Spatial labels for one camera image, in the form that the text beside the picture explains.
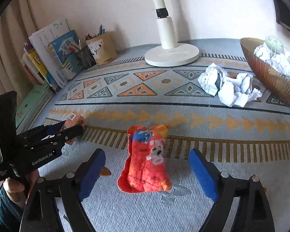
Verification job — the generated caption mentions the person's left hand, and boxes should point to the person's left hand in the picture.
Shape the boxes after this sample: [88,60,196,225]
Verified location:
[3,170,40,208]

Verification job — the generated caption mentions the blue illustrated book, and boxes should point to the blue illustrated book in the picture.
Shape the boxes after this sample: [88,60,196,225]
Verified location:
[48,30,83,80]

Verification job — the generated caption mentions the red snack packet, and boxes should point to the red snack packet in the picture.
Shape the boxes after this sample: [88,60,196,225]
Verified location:
[117,124,172,194]

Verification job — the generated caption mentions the patterned blue woven mat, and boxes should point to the patterned blue woven mat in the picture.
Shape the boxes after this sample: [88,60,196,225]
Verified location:
[37,39,290,231]

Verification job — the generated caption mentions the cardboard pen holder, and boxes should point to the cardboard pen holder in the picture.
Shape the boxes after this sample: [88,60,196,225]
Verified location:
[86,32,118,66]

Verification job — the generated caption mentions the white upright book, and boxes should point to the white upright book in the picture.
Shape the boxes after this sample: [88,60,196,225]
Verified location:
[29,17,69,88]

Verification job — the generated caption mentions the white desk lamp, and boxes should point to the white desk lamp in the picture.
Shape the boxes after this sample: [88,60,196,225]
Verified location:
[144,0,200,68]

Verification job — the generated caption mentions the black mesh pen holder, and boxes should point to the black mesh pen holder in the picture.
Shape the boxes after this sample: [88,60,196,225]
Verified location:
[76,46,96,70]

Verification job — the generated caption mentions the golden ribbed bowl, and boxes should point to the golden ribbed bowl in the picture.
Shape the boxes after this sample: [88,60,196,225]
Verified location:
[240,38,290,108]

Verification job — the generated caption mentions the paper ball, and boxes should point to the paper ball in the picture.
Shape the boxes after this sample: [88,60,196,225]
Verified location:
[253,43,290,81]
[197,63,228,96]
[218,73,262,107]

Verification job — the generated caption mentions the green flat book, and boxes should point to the green flat book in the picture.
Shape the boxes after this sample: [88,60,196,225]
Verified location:
[15,85,54,131]

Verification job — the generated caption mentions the pink small box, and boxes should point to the pink small box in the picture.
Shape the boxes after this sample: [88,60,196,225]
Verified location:
[60,112,87,146]

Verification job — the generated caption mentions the yellow upright book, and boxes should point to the yellow upright book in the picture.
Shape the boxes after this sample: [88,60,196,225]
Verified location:
[25,49,58,91]

